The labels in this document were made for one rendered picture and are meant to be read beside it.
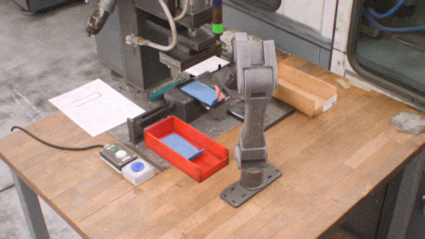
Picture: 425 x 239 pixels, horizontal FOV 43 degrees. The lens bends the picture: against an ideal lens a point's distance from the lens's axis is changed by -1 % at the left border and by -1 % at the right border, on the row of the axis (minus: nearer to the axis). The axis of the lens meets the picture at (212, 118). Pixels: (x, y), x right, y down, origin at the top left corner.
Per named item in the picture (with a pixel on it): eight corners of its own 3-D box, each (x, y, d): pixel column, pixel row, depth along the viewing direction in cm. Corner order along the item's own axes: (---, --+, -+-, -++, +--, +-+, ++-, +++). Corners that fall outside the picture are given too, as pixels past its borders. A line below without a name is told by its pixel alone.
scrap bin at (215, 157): (199, 183, 156) (198, 167, 153) (145, 145, 171) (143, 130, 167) (228, 164, 163) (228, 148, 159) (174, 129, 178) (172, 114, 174)
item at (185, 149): (187, 166, 162) (186, 159, 160) (156, 142, 171) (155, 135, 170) (205, 156, 165) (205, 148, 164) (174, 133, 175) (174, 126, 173)
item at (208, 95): (214, 107, 172) (214, 100, 170) (181, 89, 181) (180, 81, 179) (229, 98, 176) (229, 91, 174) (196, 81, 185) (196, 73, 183)
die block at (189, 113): (184, 125, 179) (184, 107, 175) (165, 113, 185) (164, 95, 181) (227, 101, 190) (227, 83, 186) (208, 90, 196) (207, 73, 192)
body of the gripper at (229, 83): (225, 69, 171) (234, 55, 165) (246, 93, 169) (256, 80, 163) (210, 76, 167) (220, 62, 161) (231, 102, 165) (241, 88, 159)
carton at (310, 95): (313, 120, 182) (315, 100, 177) (257, 92, 196) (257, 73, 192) (335, 105, 189) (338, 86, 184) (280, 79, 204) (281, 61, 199)
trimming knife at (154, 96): (148, 100, 192) (154, 102, 190) (147, 94, 191) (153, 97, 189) (185, 81, 202) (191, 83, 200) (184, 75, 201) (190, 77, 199)
